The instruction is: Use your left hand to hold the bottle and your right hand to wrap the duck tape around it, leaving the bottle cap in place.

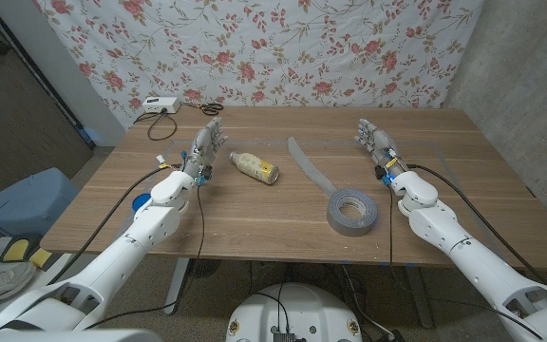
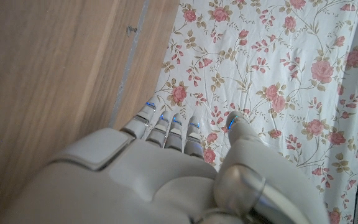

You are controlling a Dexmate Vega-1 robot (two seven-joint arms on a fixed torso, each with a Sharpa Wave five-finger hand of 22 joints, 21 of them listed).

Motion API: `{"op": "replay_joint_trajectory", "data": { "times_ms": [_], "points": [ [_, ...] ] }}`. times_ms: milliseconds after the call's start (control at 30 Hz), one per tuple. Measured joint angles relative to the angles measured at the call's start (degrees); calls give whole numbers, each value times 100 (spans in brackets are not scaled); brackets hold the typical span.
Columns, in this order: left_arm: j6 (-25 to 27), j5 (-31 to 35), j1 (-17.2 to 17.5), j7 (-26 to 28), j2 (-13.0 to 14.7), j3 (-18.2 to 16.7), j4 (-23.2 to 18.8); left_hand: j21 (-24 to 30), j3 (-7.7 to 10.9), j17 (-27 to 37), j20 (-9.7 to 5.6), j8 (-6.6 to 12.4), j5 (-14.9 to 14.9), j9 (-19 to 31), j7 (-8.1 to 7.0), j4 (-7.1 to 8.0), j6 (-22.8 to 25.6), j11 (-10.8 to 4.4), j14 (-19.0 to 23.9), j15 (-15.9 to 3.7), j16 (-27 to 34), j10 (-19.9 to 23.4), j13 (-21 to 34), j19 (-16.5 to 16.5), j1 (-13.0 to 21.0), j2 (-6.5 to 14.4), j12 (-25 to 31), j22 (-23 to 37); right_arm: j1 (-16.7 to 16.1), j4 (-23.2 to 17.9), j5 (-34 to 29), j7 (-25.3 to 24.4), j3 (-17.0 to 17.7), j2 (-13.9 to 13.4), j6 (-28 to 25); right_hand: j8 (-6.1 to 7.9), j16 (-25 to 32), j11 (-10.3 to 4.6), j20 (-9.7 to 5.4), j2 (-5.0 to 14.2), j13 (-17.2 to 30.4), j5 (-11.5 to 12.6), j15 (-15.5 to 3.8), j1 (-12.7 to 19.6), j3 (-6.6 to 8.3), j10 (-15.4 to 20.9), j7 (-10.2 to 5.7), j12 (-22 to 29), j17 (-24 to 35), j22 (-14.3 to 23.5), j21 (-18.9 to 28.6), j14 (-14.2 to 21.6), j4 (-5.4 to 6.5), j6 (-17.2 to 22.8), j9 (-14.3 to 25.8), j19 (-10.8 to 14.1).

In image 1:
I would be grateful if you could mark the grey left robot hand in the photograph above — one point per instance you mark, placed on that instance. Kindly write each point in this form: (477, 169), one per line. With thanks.
(204, 147)

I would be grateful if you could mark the blue plastic bin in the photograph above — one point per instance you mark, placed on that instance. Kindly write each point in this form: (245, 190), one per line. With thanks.
(22, 199)

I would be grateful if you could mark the plastic bottle with yellow label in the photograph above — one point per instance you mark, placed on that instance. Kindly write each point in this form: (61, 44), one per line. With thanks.
(254, 166)

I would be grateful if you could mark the white power box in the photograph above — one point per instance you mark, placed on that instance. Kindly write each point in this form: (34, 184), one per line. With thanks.
(159, 104)

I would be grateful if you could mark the white table leg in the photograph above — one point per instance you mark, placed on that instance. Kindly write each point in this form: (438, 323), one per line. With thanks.
(177, 285)

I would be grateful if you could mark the black scissors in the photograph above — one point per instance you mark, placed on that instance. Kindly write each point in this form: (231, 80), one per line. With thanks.
(211, 109)

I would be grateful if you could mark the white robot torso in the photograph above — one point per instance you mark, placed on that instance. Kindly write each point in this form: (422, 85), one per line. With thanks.
(297, 309)

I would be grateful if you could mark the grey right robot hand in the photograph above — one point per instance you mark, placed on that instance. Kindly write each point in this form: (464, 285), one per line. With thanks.
(380, 142)

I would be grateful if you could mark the yellow pad with black rim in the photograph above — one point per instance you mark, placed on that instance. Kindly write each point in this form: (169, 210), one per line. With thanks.
(16, 249)

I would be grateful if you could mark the blue round tape roll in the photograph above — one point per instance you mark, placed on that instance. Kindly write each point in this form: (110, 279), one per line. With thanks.
(139, 202)

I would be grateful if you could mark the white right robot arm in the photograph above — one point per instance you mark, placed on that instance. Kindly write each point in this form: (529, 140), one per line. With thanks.
(468, 256)

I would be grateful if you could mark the grey table leg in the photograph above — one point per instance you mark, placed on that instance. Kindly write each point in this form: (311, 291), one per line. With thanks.
(420, 294)

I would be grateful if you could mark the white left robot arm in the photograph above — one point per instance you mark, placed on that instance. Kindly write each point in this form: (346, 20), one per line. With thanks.
(112, 261)

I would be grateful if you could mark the floral backdrop cloth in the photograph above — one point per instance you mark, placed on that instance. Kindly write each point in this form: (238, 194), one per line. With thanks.
(254, 47)

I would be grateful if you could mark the grey duct tape roll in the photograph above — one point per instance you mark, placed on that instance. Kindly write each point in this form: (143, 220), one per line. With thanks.
(349, 227)

